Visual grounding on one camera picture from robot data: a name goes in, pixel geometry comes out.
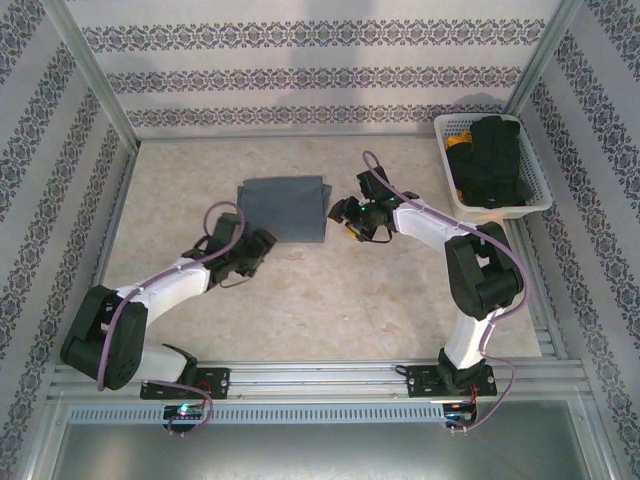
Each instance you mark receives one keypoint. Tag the gray t-shirt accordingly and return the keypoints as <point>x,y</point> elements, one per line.
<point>282,207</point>

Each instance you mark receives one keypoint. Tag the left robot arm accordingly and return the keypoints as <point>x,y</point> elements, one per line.
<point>170,290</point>

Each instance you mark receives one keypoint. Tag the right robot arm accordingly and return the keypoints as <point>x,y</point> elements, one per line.
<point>480,270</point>

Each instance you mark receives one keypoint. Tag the yellow cloth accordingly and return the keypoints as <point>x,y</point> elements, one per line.
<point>459,141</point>

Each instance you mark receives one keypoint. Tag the black clothes pile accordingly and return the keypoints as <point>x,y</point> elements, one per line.
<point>492,160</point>

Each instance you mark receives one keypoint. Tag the left circuit board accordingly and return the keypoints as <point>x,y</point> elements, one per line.
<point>184,412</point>

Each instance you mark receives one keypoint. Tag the circuit board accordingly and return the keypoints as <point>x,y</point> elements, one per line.
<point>459,411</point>
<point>184,412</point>

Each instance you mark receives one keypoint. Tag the white plastic basket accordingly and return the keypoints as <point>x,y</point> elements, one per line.
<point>537,182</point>

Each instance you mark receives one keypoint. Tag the right circuit board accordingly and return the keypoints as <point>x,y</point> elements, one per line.
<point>459,411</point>

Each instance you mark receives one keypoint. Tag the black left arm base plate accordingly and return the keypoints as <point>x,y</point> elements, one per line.
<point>215,380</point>

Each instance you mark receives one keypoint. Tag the aluminium mounting rail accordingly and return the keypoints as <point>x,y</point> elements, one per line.
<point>320,375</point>

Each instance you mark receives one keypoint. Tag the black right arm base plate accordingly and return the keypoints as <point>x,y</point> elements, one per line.
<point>420,380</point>

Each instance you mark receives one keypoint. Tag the aluminium frame post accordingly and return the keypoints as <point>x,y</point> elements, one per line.
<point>100,75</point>
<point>542,55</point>

